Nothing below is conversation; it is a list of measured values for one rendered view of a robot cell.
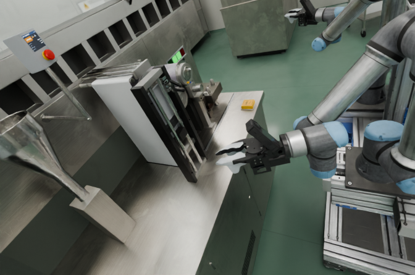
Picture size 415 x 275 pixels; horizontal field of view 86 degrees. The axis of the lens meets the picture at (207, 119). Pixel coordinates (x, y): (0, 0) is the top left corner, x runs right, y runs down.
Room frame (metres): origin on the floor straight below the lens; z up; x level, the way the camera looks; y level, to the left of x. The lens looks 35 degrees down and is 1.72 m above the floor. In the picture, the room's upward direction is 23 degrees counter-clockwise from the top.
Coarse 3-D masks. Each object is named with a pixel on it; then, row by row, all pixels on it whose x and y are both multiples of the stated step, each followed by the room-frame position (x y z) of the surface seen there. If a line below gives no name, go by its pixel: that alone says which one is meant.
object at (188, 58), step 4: (188, 56) 2.04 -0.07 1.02; (192, 56) 2.08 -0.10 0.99; (188, 60) 2.05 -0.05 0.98; (192, 60) 2.06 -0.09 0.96; (192, 64) 2.04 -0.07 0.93; (192, 68) 2.04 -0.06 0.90; (196, 68) 2.08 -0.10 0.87; (196, 72) 2.05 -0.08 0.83; (196, 76) 2.04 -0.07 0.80; (196, 80) 2.05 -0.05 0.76; (200, 80) 2.06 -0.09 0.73
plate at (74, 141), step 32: (192, 0) 2.04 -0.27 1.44; (160, 32) 1.60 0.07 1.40; (192, 32) 1.90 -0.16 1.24; (160, 64) 1.49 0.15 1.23; (64, 96) 0.98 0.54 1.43; (96, 96) 1.08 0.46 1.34; (64, 128) 0.91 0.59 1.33; (96, 128) 1.00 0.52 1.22; (64, 160) 0.84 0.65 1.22; (0, 192) 0.67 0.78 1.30; (32, 192) 0.71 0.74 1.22; (0, 224) 0.61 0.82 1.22
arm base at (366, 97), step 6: (384, 84) 0.81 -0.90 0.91; (366, 90) 0.84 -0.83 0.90; (372, 90) 0.82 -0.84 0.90; (378, 90) 0.81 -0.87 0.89; (384, 90) 0.81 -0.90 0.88; (360, 96) 0.86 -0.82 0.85; (366, 96) 0.83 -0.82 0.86; (372, 96) 0.81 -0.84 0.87; (378, 96) 0.80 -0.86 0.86; (384, 96) 0.80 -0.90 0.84; (360, 102) 0.84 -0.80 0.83; (366, 102) 0.82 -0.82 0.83; (372, 102) 0.80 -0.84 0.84; (378, 102) 0.79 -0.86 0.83
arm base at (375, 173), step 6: (360, 156) 0.52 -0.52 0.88; (360, 162) 0.50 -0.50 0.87; (366, 162) 0.48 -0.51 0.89; (372, 162) 0.46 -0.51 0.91; (360, 168) 0.49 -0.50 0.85; (366, 168) 0.47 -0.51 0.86; (372, 168) 0.45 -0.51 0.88; (378, 168) 0.44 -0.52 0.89; (360, 174) 0.48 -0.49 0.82; (366, 174) 0.46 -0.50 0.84; (372, 174) 0.44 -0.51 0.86; (378, 174) 0.43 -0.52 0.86; (384, 174) 0.42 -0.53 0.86; (372, 180) 0.43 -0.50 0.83; (378, 180) 0.42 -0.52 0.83; (384, 180) 0.41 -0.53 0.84; (390, 180) 0.40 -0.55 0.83
